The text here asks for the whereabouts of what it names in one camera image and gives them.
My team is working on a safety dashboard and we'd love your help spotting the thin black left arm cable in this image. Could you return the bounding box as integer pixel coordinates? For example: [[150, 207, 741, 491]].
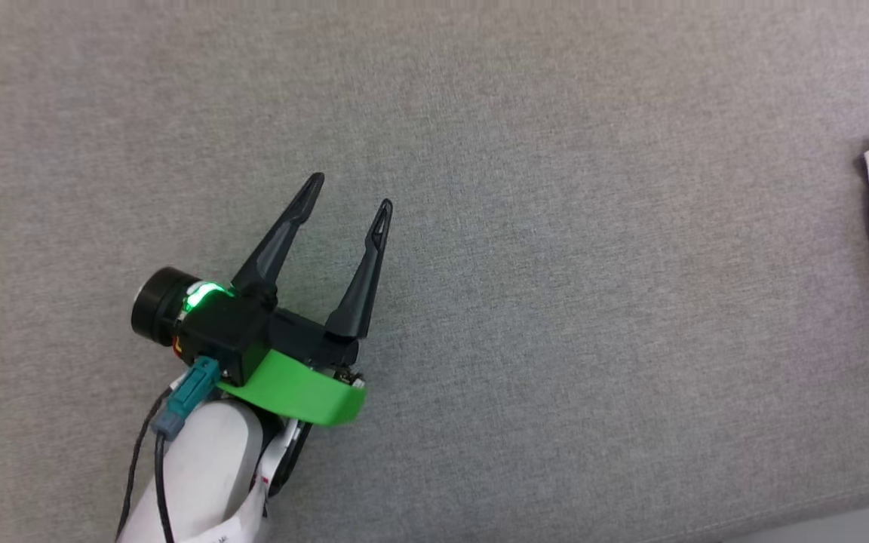
[[115, 388, 176, 541]]

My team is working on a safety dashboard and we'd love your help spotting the white label strap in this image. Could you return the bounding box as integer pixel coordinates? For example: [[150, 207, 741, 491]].
[[199, 421, 301, 543]]

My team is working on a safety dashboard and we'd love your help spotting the teal left camera connector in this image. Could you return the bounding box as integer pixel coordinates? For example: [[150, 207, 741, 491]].
[[151, 356, 223, 441]]

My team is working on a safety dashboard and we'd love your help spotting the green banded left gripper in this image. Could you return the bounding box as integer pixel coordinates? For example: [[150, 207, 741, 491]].
[[216, 172, 395, 428]]

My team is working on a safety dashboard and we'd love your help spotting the black left camera cable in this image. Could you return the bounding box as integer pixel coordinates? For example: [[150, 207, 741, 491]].
[[152, 434, 177, 543]]

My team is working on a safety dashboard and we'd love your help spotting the grey fabric sofa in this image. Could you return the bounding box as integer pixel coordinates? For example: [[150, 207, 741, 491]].
[[0, 0, 869, 543]]

